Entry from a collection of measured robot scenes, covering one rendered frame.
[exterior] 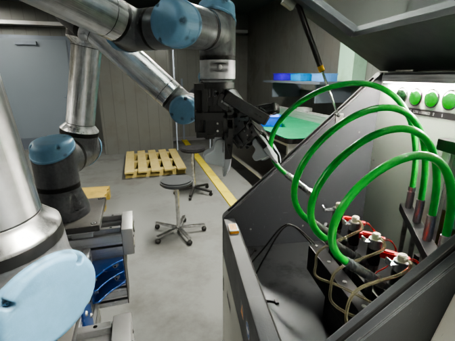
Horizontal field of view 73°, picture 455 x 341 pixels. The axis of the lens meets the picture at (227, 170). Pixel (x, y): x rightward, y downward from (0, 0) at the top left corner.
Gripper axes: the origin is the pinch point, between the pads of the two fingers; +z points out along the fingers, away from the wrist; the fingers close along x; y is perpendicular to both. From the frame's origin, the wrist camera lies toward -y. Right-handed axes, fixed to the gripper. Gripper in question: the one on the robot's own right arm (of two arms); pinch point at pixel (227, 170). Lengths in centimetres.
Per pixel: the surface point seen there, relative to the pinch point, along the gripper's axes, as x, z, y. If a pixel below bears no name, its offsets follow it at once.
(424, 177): 8.6, 1.1, -44.2
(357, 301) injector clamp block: 18.4, 24.6, -25.3
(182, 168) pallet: -375, 112, 14
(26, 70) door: -597, -31, 303
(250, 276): 2.9, 27.6, -5.6
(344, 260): 24.7, 9.6, -17.2
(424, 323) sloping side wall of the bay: 35.0, 14.5, -25.0
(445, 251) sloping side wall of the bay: 32.9, 3.8, -28.1
